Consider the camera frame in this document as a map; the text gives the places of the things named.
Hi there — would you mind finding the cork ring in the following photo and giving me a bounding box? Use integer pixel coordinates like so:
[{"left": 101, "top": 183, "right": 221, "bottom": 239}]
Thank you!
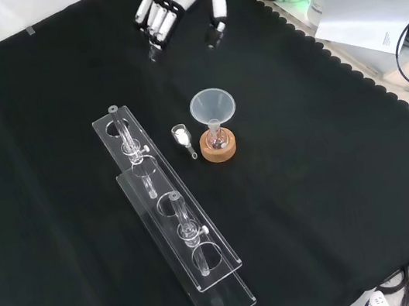
[{"left": 197, "top": 125, "right": 239, "bottom": 166}]

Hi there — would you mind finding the white power strip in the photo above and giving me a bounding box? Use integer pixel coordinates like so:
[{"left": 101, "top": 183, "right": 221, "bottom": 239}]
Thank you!
[{"left": 352, "top": 288, "right": 393, "bottom": 306}]

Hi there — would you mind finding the clear acrylic funnel stand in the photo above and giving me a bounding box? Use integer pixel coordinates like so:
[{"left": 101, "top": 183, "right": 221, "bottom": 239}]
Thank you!
[{"left": 88, "top": 86, "right": 259, "bottom": 306}]

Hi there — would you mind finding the translucent plastic funnel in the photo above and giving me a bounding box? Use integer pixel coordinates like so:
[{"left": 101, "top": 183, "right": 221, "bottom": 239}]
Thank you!
[{"left": 187, "top": 84, "right": 240, "bottom": 136}]

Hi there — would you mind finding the round-bottom glass flask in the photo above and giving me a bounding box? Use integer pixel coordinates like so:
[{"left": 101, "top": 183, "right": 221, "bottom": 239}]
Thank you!
[{"left": 204, "top": 123, "right": 230, "bottom": 152}]

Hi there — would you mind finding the black bench cloth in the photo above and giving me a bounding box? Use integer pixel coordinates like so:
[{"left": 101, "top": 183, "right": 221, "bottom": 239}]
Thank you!
[{"left": 0, "top": 0, "right": 409, "bottom": 306}]

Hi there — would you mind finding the clear glass weighing funnel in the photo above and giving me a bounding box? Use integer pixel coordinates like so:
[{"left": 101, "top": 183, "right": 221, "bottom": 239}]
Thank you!
[{"left": 170, "top": 122, "right": 199, "bottom": 163}]

